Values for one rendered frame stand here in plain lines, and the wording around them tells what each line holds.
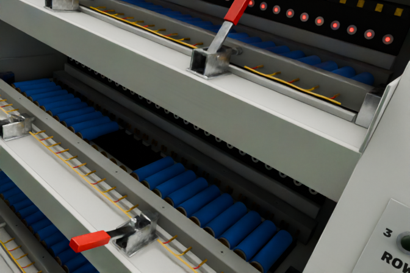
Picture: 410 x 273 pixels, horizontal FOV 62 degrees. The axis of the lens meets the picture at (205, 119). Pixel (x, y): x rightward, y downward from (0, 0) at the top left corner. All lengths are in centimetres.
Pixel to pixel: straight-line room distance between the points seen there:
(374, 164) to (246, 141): 10
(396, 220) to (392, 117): 7
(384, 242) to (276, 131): 11
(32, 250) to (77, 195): 18
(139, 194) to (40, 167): 15
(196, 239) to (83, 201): 14
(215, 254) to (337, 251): 13
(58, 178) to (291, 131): 30
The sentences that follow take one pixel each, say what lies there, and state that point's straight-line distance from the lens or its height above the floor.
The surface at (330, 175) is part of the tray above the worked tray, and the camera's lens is 27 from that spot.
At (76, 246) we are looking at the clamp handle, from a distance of 32.
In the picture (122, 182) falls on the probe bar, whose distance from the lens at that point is 42.
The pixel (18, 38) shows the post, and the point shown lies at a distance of 72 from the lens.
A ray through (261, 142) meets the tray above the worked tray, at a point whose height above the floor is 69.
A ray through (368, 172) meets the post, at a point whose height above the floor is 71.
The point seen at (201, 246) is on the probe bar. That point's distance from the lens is 36.
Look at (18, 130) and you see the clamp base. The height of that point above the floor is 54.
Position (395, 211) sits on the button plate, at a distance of 26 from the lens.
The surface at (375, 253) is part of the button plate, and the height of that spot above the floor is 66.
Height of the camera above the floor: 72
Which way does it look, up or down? 6 degrees down
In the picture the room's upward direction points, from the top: 24 degrees clockwise
